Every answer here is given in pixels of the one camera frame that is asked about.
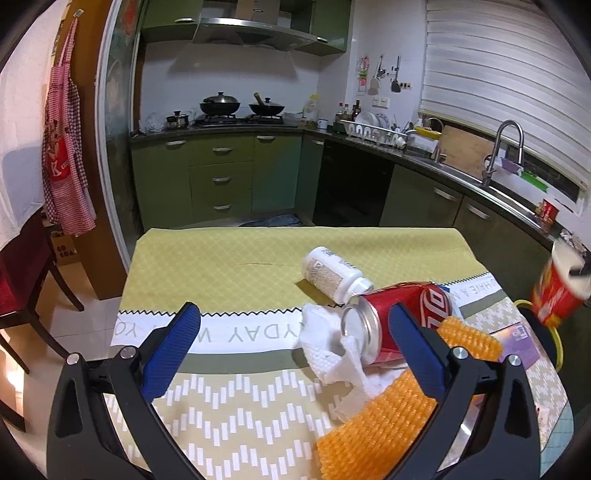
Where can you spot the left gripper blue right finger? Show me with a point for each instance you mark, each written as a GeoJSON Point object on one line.
{"type": "Point", "coordinates": [423, 349]}

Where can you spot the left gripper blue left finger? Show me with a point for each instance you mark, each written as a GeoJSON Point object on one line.
{"type": "Point", "coordinates": [164, 350]}

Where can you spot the purple cardboard box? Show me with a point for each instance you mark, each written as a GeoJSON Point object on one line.
{"type": "Point", "coordinates": [517, 340]}

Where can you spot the orange foam net sleeve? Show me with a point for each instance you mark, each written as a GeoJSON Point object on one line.
{"type": "Point", "coordinates": [373, 442]}

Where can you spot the red instant noodle cup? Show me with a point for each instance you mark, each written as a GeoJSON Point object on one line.
{"type": "Point", "coordinates": [563, 286]}

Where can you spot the yellow rimmed trash bin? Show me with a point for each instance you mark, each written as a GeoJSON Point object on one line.
{"type": "Point", "coordinates": [548, 337]}

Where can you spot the red cola can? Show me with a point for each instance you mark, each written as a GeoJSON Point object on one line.
{"type": "Point", "coordinates": [380, 320]}

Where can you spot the crumpled white paper towel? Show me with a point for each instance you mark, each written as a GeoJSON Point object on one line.
{"type": "Point", "coordinates": [334, 358]}

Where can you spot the patterned tablecloth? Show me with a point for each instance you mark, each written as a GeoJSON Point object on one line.
{"type": "Point", "coordinates": [244, 403]}

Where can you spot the white pill bottle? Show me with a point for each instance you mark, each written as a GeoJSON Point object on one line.
{"type": "Point", "coordinates": [335, 277]}

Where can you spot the dark wooden chair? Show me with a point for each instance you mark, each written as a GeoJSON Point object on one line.
{"type": "Point", "coordinates": [26, 261]}

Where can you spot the red checkered apron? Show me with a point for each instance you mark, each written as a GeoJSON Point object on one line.
{"type": "Point", "coordinates": [65, 186]}

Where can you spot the red cup on counter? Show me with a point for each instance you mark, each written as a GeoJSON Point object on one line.
{"type": "Point", "coordinates": [546, 214]}

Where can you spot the wooden cutting board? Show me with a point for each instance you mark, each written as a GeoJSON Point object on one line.
{"type": "Point", "coordinates": [465, 151]}

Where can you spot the white dish rack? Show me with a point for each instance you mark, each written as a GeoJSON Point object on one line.
{"type": "Point", "coordinates": [366, 126]}

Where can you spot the small steel pot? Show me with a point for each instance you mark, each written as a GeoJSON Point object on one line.
{"type": "Point", "coordinates": [177, 121]}

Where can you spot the black wok with lid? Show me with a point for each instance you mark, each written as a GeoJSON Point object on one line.
{"type": "Point", "coordinates": [219, 105]}

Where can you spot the cooking oil bottle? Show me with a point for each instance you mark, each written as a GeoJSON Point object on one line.
{"type": "Point", "coordinates": [309, 115]}

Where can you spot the black frying pan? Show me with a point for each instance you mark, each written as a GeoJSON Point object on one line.
{"type": "Point", "coordinates": [264, 107]}

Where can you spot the white window blind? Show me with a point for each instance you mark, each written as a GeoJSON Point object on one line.
{"type": "Point", "coordinates": [490, 61]}

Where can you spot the steel range hood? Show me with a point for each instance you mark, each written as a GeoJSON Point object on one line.
{"type": "Point", "coordinates": [266, 24]}

